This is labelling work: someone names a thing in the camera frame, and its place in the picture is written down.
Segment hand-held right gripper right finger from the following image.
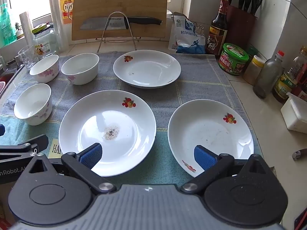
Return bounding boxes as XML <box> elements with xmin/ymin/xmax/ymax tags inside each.
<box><xmin>180</xmin><ymin>145</ymin><xmax>276</xmax><ymax>194</ymax></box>

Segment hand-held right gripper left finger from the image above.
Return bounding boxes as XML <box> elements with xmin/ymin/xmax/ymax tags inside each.
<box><xmin>28</xmin><ymin>143</ymin><xmax>117</xmax><ymax>195</ymax></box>

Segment white fruit print plate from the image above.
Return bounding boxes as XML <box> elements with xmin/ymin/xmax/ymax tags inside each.
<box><xmin>59</xmin><ymin>90</ymin><xmax>157</xmax><ymax>177</ymax></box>
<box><xmin>167</xmin><ymin>98</ymin><xmax>255</xmax><ymax>178</ymax></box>
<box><xmin>113</xmin><ymin>50</ymin><xmax>182</xmax><ymax>89</ymax></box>

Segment grey green checked towel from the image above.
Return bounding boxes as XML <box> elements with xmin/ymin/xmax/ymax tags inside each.
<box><xmin>0</xmin><ymin>51</ymin><xmax>261</xmax><ymax>185</ymax></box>

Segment clear glass cup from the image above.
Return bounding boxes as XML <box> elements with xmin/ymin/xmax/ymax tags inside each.
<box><xmin>18</xmin><ymin>44</ymin><xmax>39</xmax><ymax>71</ymax></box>

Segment glass jar with dark lid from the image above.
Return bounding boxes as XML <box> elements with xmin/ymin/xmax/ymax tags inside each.
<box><xmin>32</xmin><ymin>23</ymin><xmax>60</xmax><ymax>58</ymax></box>

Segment white plastic box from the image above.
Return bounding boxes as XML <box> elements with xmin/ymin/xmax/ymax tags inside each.
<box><xmin>280</xmin><ymin>92</ymin><xmax>307</xmax><ymax>135</ymax></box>

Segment yellow cap spice jar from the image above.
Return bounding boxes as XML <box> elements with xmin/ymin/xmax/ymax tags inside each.
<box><xmin>243</xmin><ymin>55</ymin><xmax>267</xmax><ymax>86</ymax></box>

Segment small potted plant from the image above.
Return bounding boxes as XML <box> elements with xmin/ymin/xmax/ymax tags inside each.
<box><xmin>14</xmin><ymin>23</ymin><xmax>24</xmax><ymax>39</ymax></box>

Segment clear bottle with red cap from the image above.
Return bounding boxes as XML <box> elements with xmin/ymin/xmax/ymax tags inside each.
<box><xmin>253</xmin><ymin>50</ymin><xmax>284</xmax><ymax>99</ymax></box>

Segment green printed plastic bag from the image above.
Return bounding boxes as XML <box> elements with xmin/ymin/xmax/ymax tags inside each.
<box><xmin>0</xmin><ymin>3</ymin><xmax>15</xmax><ymax>48</ymax></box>

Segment green lid sauce jar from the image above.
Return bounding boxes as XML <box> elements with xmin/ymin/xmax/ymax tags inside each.
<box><xmin>218</xmin><ymin>43</ymin><xmax>250</xmax><ymax>76</ymax></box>

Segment short plastic wrap roll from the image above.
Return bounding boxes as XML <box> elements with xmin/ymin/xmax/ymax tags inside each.
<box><xmin>19</xmin><ymin>11</ymin><xmax>36</xmax><ymax>51</ymax></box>

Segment green cap spice jar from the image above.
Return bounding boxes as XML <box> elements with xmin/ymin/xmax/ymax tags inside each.
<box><xmin>246</xmin><ymin>44</ymin><xmax>260</xmax><ymax>61</ymax></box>

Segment dark vinegar bottle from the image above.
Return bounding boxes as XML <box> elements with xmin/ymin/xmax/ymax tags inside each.
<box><xmin>205</xmin><ymin>0</ymin><xmax>228</xmax><ymax>57</ymax></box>

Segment white blue salt bag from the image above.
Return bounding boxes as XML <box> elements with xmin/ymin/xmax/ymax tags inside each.
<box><xmin>168</xmin><ymin>15</ymin><xmax>207</xmax><ymax>54</ymax></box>

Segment dark red knife block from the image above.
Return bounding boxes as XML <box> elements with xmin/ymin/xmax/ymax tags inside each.
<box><xmin>224</xmin><ymin>4</ymin><xmax>257</xmax><ymax>52</ymax></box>

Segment large orange oil bottle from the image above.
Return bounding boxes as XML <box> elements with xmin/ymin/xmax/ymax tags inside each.
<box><xmin>59</xmin><ymin>0</ymin><xmax>77</xmax><ymax>25</ymax></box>

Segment bamboo cutting board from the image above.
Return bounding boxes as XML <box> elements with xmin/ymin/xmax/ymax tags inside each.
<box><xmin>71</xmin><ymin>0</ymin><xmax>169</xmax><ymax>41</ymax></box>

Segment metal handle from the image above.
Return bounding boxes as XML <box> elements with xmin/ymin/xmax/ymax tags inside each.
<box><xmin>292</xmin><ymin>148</ymin><xmax>307</xmax><ymax>160</ymax></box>

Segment black handled kitchen knife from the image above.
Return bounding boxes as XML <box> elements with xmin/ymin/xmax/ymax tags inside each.
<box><xmin>80</xmin><ymin>16</ymin><xmax>163</xmax><ymax>31</ymax></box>

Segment metal wire rack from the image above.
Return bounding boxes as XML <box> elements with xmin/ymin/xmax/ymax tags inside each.
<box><xmin>95</xmin><ymin>11</ymin><xmax>141</xmax><ymax>53</ymax></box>

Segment black handled scissors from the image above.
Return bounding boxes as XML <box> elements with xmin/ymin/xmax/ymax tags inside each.
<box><xmin>252</xmin><ymin>0</ymin><xmax>264</xmax><ymax>15</ymax></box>

